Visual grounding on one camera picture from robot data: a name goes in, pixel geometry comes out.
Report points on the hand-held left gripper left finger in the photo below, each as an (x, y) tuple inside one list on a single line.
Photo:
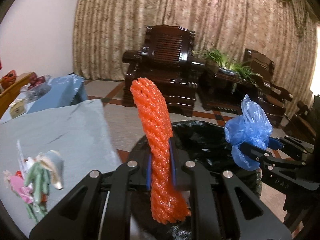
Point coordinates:
[(148, 175)]

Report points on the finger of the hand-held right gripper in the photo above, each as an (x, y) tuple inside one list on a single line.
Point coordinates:
[(276, 143), (252, 152)]

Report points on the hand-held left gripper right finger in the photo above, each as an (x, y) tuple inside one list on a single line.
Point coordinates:
[(173, 166)]

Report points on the blue plastic bag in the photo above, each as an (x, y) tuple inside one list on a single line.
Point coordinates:
[(250, 127)]

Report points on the black trash bin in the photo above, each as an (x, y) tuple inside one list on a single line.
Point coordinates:
[(200, 140)]

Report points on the orange foam fruit net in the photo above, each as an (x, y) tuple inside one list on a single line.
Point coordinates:
[(155, 120)]

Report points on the green rubber glove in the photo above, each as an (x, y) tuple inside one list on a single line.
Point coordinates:
[(37, 180)]

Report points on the red plastic bag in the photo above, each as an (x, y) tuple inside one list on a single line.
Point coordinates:
[(18, 174)]

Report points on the pink packet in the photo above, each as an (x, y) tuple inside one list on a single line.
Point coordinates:
[(17, 183)]

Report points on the dark wooden chair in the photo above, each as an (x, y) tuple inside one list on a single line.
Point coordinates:
[(300, 120)]

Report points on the dark wooden side table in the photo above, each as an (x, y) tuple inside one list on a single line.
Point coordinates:
[(220, 90)]

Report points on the potted green plant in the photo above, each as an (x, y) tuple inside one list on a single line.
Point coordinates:
[(215, 55)]

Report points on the dark wooden slatted armchair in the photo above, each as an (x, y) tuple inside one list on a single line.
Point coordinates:
[(170, 55)]

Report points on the beige patterned curtain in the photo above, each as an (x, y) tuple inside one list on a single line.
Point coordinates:
[(225, 17)]

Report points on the clear bag of red fruit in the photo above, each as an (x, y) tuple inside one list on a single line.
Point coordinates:
[(37, 81)]

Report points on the small tissue box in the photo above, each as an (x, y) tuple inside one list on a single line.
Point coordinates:
[(17, 108)]

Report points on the light wooden chair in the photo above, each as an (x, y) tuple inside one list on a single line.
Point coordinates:
[(10, 92)]

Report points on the orange red bag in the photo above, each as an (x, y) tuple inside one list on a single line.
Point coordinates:
[(8, 77)]

